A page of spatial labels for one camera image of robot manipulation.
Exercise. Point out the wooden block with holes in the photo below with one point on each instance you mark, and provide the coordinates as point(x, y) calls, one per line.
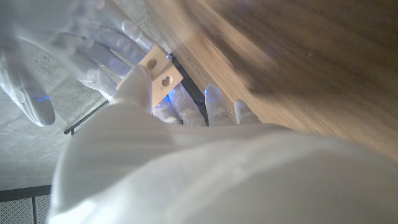
point(160, 74)

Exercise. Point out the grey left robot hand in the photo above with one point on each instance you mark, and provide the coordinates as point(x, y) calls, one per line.
point(202, 174)

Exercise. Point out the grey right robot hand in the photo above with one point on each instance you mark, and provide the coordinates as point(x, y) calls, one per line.
point(62, 40)

